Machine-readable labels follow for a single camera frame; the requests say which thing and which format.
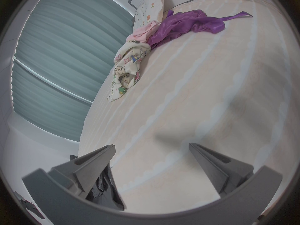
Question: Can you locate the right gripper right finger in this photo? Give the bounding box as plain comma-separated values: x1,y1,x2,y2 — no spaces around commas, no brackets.
189,142,255,195

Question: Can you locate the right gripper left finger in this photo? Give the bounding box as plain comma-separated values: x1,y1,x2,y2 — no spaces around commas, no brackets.
50,144,116,197

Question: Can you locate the black T-shirt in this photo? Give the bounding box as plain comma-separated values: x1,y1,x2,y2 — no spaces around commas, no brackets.
85,162,125,211

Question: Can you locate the bed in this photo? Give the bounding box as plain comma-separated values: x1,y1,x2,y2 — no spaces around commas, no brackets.
77,0,297,213

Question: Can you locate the blue-green curtain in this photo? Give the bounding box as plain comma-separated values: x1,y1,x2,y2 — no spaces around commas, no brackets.
10,61,93,142
14,0,136,103

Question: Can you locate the white printed garment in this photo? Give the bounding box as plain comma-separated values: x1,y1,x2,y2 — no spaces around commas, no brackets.
107,40,151,103

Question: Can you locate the pink garment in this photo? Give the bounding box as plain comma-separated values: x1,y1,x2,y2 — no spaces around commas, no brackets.
127,20,162,43

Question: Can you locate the purple garment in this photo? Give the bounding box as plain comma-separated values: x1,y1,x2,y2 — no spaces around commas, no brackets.
148,9,253,49

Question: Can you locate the white printed pillow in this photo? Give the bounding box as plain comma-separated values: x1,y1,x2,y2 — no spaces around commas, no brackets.
132,0,164,33

